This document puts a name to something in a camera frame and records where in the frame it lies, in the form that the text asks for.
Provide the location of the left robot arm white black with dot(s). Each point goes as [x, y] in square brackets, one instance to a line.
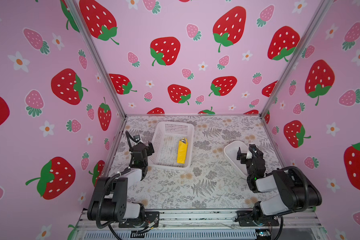
[109, 200]

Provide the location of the aluminium frame corner post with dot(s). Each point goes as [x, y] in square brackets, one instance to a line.
[312, 27]
[78, 18]

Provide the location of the aluminium frame corner post right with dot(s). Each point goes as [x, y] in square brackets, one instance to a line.
[312, 27]

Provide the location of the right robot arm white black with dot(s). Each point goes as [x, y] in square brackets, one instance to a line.
[296, 192]

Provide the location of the aluminium frame corner post left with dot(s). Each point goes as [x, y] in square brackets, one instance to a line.
[78, 18]

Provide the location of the yellow paper napkin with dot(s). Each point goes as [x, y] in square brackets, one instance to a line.
[182, 151]

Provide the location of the white perforated plastic basket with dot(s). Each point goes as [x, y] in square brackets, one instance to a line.
[165, 142]

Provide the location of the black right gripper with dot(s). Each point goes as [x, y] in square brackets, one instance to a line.
[244, 157]

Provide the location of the white rectangular plastic tray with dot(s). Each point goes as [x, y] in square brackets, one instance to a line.
[231, 152]

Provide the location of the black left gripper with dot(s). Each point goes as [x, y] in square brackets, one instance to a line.
[148, 150]

